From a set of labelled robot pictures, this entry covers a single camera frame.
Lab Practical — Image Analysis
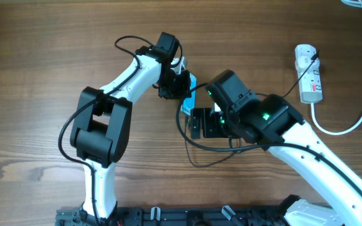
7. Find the turquoise screen smartphone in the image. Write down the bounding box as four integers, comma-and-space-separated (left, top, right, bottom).
180, 73, 197, 116

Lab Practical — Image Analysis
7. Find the black USB charging cable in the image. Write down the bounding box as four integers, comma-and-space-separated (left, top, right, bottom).
183, 50, 320, 168

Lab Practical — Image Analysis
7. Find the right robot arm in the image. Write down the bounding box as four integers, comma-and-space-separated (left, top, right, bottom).
203, 70, 362, 225

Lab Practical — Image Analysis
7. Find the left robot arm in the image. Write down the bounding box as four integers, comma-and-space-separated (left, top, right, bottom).
69, 32, 191, 225

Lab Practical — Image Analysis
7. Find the white charger plug adapter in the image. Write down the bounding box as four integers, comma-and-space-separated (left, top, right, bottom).
295, 55, 320, 72

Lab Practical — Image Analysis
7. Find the white power strip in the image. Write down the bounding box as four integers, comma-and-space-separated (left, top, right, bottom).
294, 44, 322, 104

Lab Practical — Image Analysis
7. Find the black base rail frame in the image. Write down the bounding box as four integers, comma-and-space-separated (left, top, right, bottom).
55, 205, 336, 226

